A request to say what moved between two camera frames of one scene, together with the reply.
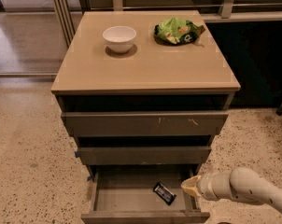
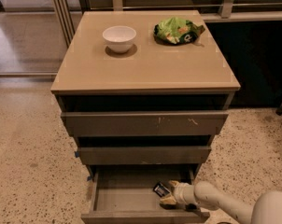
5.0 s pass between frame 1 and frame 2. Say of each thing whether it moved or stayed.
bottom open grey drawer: stayed
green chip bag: stayed
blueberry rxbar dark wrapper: stayed
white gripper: moved
